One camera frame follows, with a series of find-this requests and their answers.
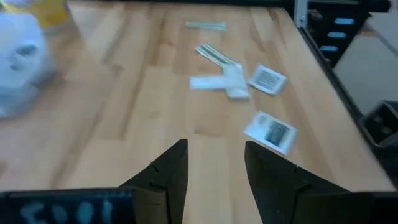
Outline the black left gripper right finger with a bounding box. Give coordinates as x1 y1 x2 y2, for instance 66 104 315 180
244 141 349 224

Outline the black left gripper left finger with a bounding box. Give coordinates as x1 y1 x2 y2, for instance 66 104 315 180
119 139 189 224

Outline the green striped bandage wrapper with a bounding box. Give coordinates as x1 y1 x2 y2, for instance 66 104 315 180
195 43 241 68
185 21 227 32

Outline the white square wipe packet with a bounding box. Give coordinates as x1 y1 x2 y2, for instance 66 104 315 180
247 63 289 96
243 110 299 156

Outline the white bandage wrapper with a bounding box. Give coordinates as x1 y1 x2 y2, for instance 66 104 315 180
190 75 247 91
221 63 251 100

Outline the clear plastic bin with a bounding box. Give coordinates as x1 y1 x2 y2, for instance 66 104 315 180
0 12 57 119

